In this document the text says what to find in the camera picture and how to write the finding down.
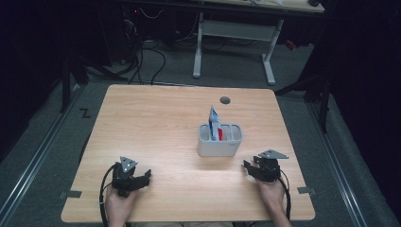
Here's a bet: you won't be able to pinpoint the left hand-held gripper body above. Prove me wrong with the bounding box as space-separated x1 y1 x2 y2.
111 155 144 199

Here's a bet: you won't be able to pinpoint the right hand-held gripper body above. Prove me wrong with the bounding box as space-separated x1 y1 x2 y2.
252 148 290 183

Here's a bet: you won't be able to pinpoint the grey compartment holder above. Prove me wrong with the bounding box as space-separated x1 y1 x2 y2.
197 123 244 158

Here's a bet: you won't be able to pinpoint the blue and white tube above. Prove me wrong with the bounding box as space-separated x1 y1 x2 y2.
207 105 222 142

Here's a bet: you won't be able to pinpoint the person's right hand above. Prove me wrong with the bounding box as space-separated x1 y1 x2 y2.
256 178 287 212

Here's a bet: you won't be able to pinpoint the person's left hand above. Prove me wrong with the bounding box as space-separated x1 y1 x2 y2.
104 184 140 221

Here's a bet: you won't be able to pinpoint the grey tape piece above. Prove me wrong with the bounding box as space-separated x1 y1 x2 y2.
296 185 317 195
59 189 83 200

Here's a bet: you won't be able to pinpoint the person's lap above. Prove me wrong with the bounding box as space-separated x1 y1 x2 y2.
131 221 235 227

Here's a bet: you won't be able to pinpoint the black metal stand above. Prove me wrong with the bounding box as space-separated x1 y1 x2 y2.
274 74 331 133
59 54 127 114

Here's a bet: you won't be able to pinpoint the white-framed background desk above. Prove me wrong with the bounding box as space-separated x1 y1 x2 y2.
192 0 326 86

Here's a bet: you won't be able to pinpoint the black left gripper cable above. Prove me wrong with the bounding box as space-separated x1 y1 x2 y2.
98 163 117 227

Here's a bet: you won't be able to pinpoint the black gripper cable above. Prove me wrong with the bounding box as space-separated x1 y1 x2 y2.
98 163 117 227
278 169 292 220

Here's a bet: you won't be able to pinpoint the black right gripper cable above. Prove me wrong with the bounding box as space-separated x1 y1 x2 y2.
278 169 292 220

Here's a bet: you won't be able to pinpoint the metal floor rail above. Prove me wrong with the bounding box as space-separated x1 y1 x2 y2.
0 84 83 219
305 101 369 227

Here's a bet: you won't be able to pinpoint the black floor cables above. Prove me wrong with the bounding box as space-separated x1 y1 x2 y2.
124 39 167 86

